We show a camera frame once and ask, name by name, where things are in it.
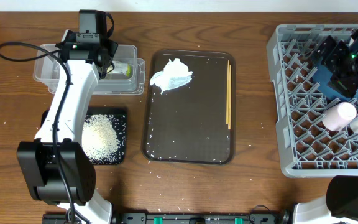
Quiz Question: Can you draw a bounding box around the pile of white rice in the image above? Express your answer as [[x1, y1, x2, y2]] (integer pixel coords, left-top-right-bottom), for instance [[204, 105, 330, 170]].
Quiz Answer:
[[81, 114, 127, 164]]

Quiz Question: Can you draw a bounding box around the grey dishwasher rack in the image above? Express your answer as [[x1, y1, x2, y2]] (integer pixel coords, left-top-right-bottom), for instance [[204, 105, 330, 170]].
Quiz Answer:
[[267, 24, 358, 178]]

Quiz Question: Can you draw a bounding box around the pink white cup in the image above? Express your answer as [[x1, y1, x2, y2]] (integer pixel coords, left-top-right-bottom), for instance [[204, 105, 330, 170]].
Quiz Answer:
[[322, 102, 357, 131]]

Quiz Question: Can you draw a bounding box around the brown serving tray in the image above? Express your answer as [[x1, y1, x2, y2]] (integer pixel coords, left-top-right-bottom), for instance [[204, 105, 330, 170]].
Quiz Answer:
[[141, 50, 236, 165]]

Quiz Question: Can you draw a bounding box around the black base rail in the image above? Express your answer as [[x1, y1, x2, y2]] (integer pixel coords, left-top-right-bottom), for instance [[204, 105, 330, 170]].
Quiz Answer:
[[41, 205, 291, 224]]

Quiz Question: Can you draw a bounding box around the white paper napkin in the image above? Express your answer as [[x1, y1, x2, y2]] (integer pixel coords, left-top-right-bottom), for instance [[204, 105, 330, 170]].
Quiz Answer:
[[150, 58, 193, 95]]

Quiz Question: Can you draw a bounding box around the wooden chopstick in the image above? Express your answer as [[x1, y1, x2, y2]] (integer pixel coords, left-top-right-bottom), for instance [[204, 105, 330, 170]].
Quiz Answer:
[[228, 64, 232, 130], [226, 60, 230, 125]]

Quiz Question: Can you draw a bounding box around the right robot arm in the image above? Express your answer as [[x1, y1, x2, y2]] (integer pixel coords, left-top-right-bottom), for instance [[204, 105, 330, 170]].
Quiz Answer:
[[292, 29, 358, 223]]

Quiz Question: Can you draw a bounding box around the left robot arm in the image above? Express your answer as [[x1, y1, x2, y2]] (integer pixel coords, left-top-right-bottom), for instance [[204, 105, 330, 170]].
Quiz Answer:
[[17, 10, 117, 223]]

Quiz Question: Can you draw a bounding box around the clear plastic bin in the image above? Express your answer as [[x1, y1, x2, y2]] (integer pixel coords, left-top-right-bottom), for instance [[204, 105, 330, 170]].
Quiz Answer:
[[33, 45, 140, 95]]

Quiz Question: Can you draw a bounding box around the white green wrapper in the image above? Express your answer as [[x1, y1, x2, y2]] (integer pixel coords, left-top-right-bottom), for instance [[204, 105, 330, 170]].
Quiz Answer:
[[105, 60, 132, 80]]

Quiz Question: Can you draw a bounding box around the dark blue plate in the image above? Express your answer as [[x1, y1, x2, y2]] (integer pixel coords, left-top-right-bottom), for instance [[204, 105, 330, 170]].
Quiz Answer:
[[312, 43, 358, 102]]

